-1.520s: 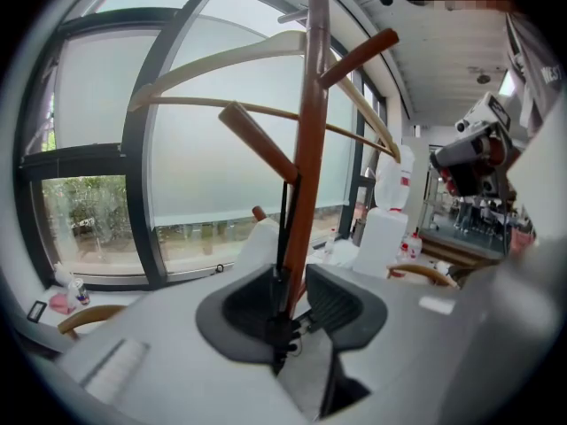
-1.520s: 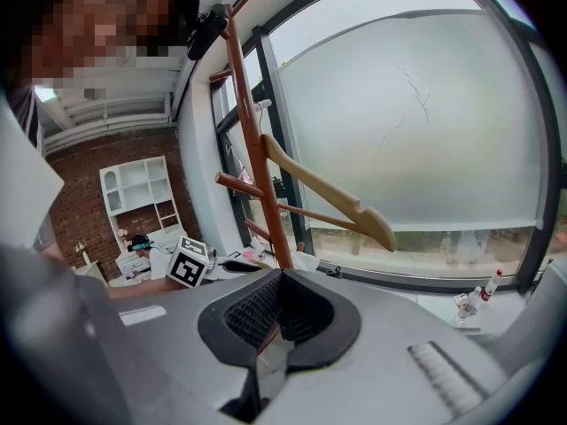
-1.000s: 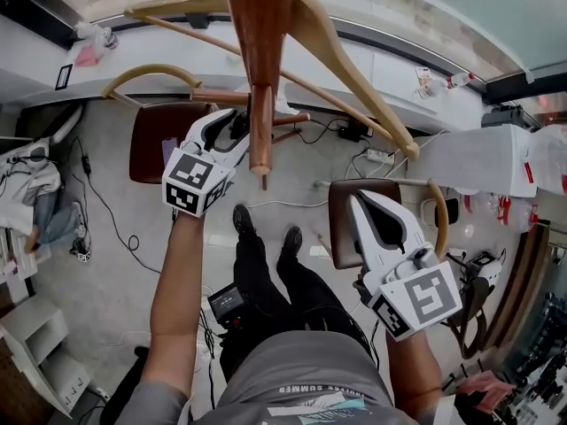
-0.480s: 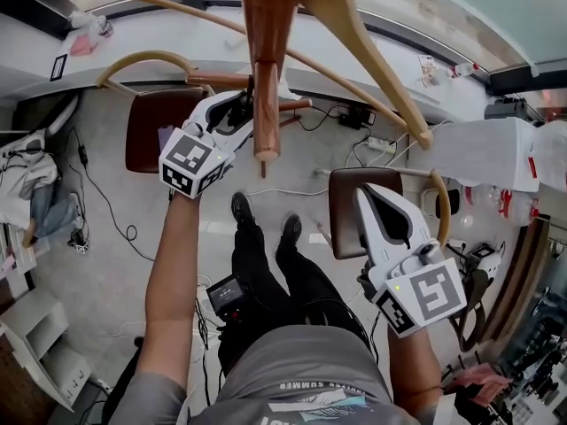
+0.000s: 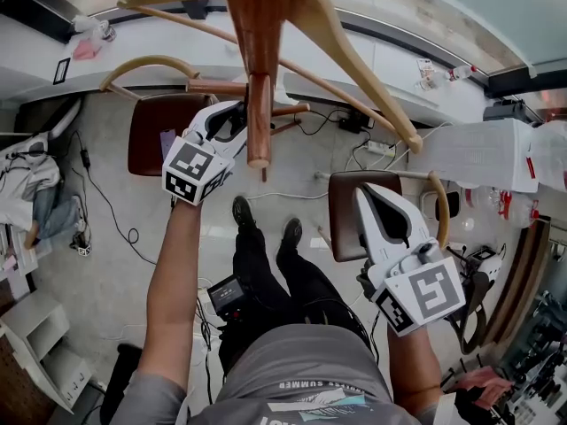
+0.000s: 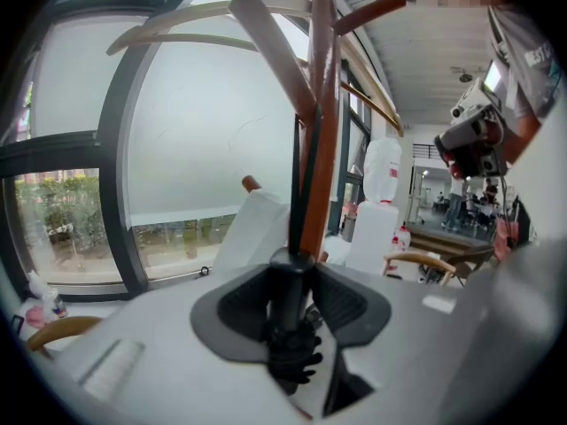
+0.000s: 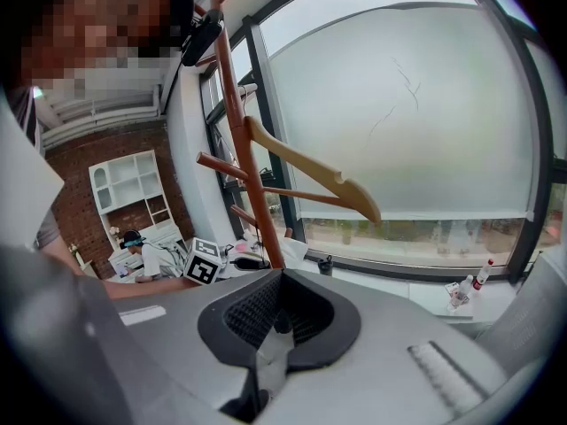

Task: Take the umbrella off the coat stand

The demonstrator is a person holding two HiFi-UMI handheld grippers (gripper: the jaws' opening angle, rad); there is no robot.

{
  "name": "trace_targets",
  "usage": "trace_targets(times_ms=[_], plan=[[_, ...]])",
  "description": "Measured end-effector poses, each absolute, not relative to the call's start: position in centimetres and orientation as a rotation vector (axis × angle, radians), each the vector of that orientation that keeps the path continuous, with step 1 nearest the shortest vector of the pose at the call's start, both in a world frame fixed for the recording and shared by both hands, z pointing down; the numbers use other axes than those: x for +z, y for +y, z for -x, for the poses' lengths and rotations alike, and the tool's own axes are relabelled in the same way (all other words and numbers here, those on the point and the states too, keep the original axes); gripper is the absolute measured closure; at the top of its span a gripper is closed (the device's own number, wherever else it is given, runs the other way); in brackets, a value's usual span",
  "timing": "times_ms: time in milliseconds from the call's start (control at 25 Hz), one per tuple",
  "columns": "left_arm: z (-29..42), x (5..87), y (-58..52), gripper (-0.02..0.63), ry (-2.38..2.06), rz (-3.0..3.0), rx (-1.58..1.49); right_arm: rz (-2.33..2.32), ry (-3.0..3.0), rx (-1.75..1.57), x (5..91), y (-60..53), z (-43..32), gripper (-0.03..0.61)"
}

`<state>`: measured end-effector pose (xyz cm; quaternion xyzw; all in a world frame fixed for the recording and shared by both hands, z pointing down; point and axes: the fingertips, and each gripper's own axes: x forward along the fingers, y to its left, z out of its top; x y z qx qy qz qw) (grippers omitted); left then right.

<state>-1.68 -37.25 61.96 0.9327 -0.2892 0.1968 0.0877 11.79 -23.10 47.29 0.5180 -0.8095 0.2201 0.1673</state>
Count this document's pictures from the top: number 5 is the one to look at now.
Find pile of clear water jugs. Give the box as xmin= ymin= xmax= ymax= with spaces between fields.
xmin=460 ymin=186 xmax=541 ymax=229

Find low white shelf unit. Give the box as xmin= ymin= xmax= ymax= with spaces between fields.
xmin=0 ymin=290 xmax=92 ymax=415

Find red capped water bottle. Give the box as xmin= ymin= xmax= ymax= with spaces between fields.
xmin=445 ymin=64 xmax=478 ymax=82

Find crumpled white plastic bag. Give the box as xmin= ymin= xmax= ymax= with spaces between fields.
xmin=70 ymin=13 xmax=105 ymax=35

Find pink red bag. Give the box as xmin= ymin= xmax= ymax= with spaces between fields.
xmin=455 ymin=365 xmax=517 ymax=411

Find clear plastic bottle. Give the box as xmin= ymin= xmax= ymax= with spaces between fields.
xmin=416 ymin=58 xmax=438 ymax=91

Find person's left forearm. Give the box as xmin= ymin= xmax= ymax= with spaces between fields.
xmin=136 ymin=195 xmax=205 ymax=391

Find person's black shoe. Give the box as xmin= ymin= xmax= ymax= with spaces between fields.
xmin=232 ymin=195 xmax=257 ymax=234
xmin=276 ymin=218 xmax=303 ymax=260

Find white water dispenser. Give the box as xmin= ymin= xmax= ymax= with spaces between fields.
xmin=407 ymin=118 xmax=544 ymax=194

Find black rectangular frame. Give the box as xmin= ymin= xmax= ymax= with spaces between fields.
xmin=52 ymin=58 xmax=72 ymax=86

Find brown chair with curved backrest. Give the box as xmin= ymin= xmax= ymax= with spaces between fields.
xmin=99 ymin=54 xmax=222 ymax=177
xmin=327 ymin=169 xmax=452 ymax=263

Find brown wooden coat rack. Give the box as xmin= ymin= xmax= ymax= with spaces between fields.
xmin=185 ymin=0 xmax=311 ymax=183

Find person's left black shoe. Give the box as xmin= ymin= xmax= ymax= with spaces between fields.
xmin=232 ymin=195 xmax=257 ymax=234

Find light wooden clothes hanger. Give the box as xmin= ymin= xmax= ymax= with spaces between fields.
xmin=117 ymin=0 xmax=424 ymax=154

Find person's black trousers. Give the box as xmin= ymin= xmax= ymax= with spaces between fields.
xmin=216 ymin=223 xmax=373 ymax=371

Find white power strip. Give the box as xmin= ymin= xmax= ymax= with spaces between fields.
xmin=365 ymin=139 xmax=398 ymax=155

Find small white bin black top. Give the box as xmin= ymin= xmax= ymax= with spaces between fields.
xmin=420 ymin=190 xmax=462 ymax=223

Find black framed window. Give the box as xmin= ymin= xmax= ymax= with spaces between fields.
xmin=0 ymin=0 xmax=567 ymax=101

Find person's grey printed shirt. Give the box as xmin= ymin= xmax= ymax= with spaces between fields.
xmin=99 ymin=323 xmax=457 ymax=425

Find pink cloth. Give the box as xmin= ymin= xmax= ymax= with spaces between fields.
xmin=72 ymin=37 xmax=103 ymax=61

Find purple smartphone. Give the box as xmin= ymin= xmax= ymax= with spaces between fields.
xmin=159 ymin=127 xmax=178 ymax=163

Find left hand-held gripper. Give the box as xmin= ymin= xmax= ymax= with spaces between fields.
xmin=161 ymin=99 xmax=248 ymax=206

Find long black power cable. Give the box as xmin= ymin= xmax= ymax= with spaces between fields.
xmin=70 ymin=130 xmax=159 ymax=267

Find white charging cable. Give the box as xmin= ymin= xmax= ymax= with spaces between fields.
xmin=245 ymin=191 xmax=330 ymax=201

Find black bag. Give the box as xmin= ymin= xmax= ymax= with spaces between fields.
xmin=99 ymin=343 xmax=143 ymax=424

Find person's right forearm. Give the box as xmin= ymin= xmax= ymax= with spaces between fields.
xmin=387 ymin=323 xmax=444 ymax=415

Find black device with screen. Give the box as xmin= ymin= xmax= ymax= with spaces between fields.
xmin=206 ymin=274 xmax=249 ymax=322

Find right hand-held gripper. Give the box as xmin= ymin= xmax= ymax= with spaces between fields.
xmin=355 ymin=182 xmax=467 ymax=336

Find black wicker stool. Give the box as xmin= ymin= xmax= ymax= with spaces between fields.
xmin=447 ymin=245 xmax=509 ymax=356

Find white drawer cabinet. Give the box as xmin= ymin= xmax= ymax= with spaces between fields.
xmin=0 ymin=219 xmax=52 ymax=278

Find person's right black shoe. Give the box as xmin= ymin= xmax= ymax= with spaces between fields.
xmin=276 ymin=218 xmax=303 ymax=260

